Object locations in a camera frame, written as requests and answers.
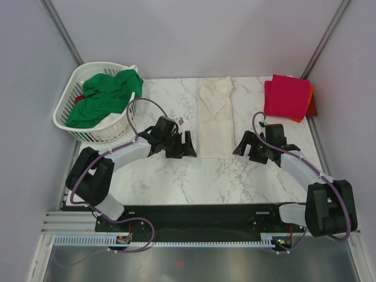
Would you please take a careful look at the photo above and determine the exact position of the white cloth in basket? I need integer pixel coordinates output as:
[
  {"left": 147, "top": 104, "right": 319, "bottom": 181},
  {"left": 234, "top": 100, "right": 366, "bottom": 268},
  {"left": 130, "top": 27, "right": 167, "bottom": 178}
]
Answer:
[{"left": 93, "top": 113, "right": 121, "bottom": 130}]

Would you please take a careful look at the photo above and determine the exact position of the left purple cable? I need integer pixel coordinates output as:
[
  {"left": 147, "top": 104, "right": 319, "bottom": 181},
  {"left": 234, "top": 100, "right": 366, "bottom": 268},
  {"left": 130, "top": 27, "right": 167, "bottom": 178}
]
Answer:
[{"left": 48, "top": 98, "right": 170, "bottom": 270}]

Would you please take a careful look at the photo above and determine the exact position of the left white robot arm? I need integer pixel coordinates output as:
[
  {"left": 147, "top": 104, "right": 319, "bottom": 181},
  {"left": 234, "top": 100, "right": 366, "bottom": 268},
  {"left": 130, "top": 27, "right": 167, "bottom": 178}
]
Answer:
[{"left": 65, "top": 116, "right": 197, "bottom": 231}]

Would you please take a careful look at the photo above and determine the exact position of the cream white t shirt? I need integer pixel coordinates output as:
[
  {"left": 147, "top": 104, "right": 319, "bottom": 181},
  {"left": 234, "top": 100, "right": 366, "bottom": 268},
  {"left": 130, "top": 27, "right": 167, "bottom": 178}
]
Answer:
[{"left": 197, "top": 76, "right": 235, "bottom": 159}]

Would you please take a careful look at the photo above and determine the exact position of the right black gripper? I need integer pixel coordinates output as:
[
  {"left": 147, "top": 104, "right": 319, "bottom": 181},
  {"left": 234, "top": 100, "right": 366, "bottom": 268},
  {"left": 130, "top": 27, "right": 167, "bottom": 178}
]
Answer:
[{"left": 233, "top": 130, "right": 271, "bottom": 165}]

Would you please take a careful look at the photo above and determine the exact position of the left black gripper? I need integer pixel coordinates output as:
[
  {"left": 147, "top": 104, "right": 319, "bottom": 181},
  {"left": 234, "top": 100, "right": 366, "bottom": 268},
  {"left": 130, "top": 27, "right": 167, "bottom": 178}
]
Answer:
[{"left": 162, "top": 130, "right": 196, "bottom": 159}]

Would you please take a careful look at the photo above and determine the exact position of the white plastic laundry basket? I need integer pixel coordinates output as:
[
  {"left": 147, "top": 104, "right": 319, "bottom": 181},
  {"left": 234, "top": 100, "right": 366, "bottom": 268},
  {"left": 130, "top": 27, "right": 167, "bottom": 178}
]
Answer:
[{"left": 53, "top": 62, "right": 138, "bottom": 143}]

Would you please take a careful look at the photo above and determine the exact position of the corner metal profile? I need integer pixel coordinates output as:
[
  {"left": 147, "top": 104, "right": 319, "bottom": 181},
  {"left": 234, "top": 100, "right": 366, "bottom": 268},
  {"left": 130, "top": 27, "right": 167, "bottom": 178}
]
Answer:
[
  {"left": 41, "top": 0, "right": 84, "bottom": 65},
  {"left": 300, "top": 0, "right": 353, "bottom": 79}
]

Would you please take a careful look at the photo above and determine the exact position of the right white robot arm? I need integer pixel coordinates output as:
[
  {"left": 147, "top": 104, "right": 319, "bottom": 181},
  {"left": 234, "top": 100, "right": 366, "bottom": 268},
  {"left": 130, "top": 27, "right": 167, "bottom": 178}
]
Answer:
[{"left": 233, "top": 124, "right": 358, "bottom": 240}]

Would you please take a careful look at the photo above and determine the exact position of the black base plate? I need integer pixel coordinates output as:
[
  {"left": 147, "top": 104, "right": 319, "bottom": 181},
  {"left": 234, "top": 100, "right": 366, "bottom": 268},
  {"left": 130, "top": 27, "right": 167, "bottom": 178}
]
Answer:
[{"left": 95, "top": 203, "right": 303, "bottom": 241}]

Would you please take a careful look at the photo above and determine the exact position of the purple cable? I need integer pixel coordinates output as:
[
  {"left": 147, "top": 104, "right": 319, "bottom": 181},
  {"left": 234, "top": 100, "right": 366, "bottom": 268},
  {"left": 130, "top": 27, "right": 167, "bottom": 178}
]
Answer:
[
  {"left": 252, "top": 111, "right": 353, "bottom": 256},
  {"left": 48, "top": 98, "right": 170, "bottom": 270}
]

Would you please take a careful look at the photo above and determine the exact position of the white slotted cable duct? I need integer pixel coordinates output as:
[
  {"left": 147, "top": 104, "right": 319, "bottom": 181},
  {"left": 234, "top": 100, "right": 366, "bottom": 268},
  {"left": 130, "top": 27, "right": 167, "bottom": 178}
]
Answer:
[{"left": 53, "top": 233, "right": 288, "bottom": 248}]

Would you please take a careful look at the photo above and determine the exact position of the left corner metal profile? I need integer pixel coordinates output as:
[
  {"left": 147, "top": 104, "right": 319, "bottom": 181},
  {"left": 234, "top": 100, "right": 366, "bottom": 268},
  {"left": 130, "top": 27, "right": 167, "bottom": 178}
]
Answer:
[{"left": 41, "top": 0, "right": 84, "bottom": 65}]

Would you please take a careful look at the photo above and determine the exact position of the folded magenta t shirt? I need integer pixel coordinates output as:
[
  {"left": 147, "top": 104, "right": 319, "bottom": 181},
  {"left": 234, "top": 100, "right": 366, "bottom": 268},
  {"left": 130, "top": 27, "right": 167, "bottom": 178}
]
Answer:
[{"left": 264, "top": 75, "right": 313, "bottom": 123}]

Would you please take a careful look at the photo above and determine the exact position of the right corner metal profile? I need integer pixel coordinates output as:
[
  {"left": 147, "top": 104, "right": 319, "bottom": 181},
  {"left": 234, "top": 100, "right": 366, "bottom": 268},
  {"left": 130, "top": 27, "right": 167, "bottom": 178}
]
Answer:
[{"left": 300, "top": 0, "right": 353, "bottom": 79}]

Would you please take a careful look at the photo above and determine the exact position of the green t shirt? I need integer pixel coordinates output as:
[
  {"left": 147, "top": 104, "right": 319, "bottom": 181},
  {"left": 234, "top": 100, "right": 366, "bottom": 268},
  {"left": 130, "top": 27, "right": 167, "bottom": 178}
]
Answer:
[{"left": 65, "top": 69, "right": 143, "bottom": 129}]

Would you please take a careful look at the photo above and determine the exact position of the red t shirt in basket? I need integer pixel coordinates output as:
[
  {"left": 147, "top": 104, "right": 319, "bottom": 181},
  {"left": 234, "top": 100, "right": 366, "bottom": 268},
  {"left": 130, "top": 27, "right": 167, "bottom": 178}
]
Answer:
[{"left": 74, "top": 95, "right": 85, "bottom": 105}]

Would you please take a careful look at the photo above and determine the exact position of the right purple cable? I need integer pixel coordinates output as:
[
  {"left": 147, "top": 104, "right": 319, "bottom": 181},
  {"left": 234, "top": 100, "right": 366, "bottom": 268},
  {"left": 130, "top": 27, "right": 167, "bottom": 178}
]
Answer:
[{"left": 252, "top": 111, "right": 353, "bottom": 256}]

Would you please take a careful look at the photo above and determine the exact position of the folded dark red t shirt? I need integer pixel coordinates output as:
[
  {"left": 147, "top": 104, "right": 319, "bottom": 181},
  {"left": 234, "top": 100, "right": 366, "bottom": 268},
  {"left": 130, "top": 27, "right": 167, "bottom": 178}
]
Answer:
[{"left": 305, "top": 95, "right": 318, "bottom": 117}]

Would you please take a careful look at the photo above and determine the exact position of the folded orange t shirt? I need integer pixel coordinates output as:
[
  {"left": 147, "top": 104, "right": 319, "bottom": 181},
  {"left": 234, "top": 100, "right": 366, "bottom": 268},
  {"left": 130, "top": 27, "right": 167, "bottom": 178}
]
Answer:
[{"left": 286, "top": 84, "right": 315, "bottom": 123}]

